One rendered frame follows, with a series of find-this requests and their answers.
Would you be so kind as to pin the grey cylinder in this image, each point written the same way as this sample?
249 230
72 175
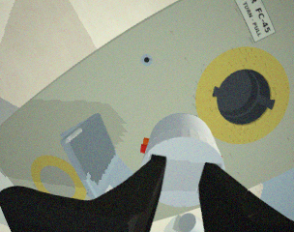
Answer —
186 143

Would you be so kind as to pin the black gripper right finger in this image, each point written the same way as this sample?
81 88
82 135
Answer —
227 206

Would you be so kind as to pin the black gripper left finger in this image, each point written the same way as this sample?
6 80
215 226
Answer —
129 207

